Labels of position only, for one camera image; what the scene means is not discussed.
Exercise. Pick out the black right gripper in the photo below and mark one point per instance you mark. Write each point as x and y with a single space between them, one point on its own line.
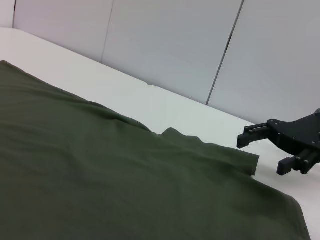
297 135

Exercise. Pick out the dark green shirt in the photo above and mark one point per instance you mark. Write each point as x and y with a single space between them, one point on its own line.
100 162

